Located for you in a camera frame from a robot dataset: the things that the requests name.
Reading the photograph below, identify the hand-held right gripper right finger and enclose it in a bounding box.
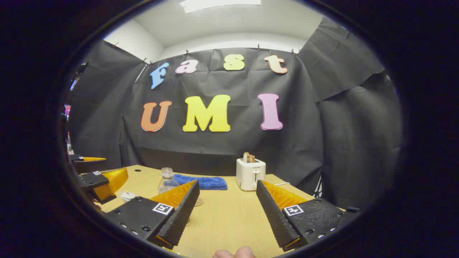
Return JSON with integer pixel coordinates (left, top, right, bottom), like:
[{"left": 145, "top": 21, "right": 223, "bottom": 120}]
[{"left": 256, "top": 180, "right": 360, "bottom": 252}]

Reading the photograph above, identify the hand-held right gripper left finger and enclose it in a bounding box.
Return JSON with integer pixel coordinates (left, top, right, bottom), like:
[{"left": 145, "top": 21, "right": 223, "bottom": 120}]
[{"left": 105, "top": 180, "right": 200, "bottom": 250}]

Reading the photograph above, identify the green label water bottle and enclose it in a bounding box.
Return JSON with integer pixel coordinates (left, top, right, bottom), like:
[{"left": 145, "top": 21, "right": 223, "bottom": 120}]
[{"left": 158, "top": 167, "right": 180, "bottom": 194}]

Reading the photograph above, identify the blue towel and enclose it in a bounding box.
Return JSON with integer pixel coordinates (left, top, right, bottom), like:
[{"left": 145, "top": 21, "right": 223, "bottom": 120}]
[{"left": 173, "top": 174, "right": 228, "bottom": 191}]

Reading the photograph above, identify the white toaster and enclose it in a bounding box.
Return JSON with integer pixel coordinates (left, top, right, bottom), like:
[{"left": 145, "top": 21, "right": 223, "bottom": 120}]
[{"left": 236, "top": 158, "right": 266, "bottom": 191}]

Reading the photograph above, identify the black backdrop cloth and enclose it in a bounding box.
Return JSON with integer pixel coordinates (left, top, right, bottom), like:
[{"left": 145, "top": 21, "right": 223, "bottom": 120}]
[{"left": 66, "top": 16, "right": 404, "bottom": 212}]

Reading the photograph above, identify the ceiling light panel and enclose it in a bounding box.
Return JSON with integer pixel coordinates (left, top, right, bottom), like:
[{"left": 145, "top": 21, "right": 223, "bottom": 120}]
[{"left": 179, "top": 0, "right": 262, "bottom": 14}]

